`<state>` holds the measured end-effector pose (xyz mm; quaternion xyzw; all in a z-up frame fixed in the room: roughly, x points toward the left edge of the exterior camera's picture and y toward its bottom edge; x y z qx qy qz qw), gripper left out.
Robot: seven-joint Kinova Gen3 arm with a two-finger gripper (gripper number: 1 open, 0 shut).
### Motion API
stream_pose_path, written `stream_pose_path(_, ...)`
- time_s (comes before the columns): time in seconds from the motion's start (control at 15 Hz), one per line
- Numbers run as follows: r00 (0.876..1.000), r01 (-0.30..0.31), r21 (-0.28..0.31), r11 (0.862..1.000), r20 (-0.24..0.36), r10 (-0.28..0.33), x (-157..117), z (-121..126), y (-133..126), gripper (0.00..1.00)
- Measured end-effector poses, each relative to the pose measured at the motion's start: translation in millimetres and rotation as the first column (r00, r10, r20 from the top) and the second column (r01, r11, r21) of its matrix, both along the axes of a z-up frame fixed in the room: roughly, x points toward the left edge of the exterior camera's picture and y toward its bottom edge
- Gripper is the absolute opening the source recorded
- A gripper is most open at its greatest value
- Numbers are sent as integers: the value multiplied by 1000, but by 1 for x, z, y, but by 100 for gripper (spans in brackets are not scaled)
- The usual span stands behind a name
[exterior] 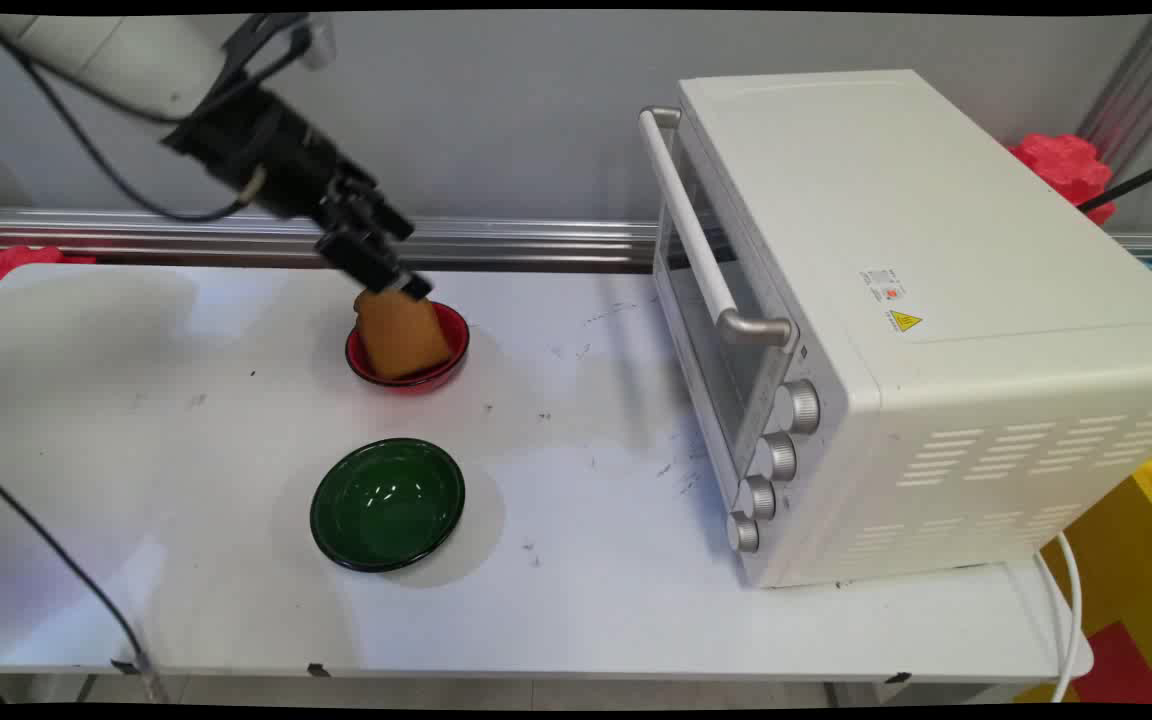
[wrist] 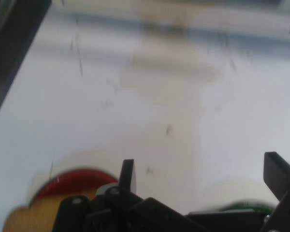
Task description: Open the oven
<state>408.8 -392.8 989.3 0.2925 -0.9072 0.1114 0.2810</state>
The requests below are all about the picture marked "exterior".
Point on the large red plastic object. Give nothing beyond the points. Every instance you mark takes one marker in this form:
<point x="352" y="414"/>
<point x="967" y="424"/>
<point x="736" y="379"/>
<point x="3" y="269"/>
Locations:
<point x="1066" y="165"/>

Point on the slanted aluminium profile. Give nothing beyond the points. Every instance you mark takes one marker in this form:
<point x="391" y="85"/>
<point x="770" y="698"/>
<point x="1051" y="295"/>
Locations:
<point x="1141" y="80"/>

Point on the yellow board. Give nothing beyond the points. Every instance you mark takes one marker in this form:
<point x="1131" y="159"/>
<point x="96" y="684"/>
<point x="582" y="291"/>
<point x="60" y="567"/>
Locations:
<point x="1126" y="560"/>

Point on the flat red plastic object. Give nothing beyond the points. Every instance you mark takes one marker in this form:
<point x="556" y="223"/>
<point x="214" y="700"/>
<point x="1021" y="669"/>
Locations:
<point x="6" y="265"/>

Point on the brown bread slice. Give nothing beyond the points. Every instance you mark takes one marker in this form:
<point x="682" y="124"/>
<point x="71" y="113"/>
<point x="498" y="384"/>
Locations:
<point x="401" y="335"/>

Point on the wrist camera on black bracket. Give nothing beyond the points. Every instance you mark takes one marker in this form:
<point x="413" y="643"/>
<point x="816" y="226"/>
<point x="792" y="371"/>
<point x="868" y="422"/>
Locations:
<point x="316" y="45"/>

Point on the white toaster oven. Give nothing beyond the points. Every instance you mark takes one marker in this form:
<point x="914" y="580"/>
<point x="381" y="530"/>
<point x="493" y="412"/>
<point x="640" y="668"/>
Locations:
<point x="936" y="200"/>

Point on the large silver oven knob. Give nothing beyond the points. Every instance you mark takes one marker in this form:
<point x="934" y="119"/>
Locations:
<point x="798" y="407"/>

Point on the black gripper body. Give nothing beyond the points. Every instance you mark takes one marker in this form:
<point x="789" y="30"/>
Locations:
<point x="266" y="150"/>

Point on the black table edge clip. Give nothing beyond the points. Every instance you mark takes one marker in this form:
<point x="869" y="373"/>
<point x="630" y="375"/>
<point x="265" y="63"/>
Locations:
<point x="896" y="678"/>
<point x="318" y="670"/>
<point x="124" y="666"/>

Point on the red bowl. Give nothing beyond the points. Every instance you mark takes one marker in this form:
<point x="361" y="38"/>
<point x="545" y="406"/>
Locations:
<point x="451" y="345"/>

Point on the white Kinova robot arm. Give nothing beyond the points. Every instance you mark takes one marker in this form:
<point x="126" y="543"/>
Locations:
<point x="116" y="55"/>

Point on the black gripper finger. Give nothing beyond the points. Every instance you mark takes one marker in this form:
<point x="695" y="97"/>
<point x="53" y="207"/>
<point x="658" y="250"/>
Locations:
<point x="376" y="208"/>
<point x="371" y="260"/>

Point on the horizontal aluminium rail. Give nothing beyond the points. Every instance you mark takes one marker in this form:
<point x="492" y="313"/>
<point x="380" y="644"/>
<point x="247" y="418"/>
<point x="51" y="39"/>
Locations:
<point x="536" y="235"/>

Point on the black rod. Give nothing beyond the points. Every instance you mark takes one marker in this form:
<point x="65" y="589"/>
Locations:
<point x="1136" y="182"/>

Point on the green bowl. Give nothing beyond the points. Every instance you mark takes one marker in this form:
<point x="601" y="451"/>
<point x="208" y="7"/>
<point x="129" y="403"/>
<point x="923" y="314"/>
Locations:
<point x="388" y="505"/>

